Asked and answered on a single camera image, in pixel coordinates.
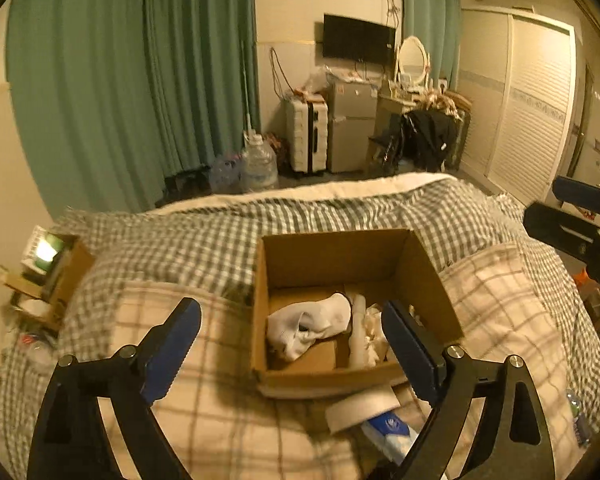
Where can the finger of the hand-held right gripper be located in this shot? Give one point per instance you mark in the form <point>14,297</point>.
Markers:
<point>587,195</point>
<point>560,225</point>

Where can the brown cardboard box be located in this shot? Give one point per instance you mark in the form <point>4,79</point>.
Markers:
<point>330,260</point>

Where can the beige plaid quilt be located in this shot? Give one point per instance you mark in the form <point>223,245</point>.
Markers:
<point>230,410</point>

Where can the crumpled cream paper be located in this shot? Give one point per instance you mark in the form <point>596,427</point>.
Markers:
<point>377,332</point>

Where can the oval white vanity mirror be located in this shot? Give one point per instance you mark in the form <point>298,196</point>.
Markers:
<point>411,57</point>

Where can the black low stool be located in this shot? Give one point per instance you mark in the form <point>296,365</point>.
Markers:
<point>185,185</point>

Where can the blue and white tissue packet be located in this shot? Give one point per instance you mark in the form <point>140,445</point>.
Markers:
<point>392,435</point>

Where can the wide green curtain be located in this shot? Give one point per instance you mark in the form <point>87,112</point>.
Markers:
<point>130,85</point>

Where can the bag of plastic bottles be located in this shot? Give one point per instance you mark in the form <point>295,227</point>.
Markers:
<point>225,172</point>

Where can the large clear water jug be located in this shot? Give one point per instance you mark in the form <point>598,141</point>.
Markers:
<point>259,162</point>

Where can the grey mini fridge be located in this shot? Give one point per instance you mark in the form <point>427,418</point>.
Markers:
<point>350,125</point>

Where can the small plastic water bottle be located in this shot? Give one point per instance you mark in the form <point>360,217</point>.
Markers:
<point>578,417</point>

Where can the white sliding wardrobe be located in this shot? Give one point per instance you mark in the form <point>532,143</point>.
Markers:
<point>520,105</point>

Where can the small cardboard box with clutter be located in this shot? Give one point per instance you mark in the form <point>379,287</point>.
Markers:
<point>55,275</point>

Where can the crumpled white sock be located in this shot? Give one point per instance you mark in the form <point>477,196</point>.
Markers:
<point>358,335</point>

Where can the black wall television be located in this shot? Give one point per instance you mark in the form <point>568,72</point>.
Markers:
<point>358,44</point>

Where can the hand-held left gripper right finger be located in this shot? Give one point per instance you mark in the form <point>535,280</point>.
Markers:
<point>410,355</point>

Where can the cluttered dressing table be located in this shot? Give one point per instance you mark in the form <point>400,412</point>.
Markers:
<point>395,102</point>

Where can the black clothes pile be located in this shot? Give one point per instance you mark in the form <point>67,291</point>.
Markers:
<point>427,140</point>

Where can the white suitcase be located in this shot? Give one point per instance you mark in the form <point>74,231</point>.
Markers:
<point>307,132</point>

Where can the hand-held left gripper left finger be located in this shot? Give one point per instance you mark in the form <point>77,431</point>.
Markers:
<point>172,352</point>

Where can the narrow green curtain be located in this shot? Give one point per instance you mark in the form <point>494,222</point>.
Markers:
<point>430,10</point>

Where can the white tape roll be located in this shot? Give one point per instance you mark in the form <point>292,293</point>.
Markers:
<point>360,410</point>

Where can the green checked blanket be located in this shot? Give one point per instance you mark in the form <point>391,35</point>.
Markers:
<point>180,230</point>

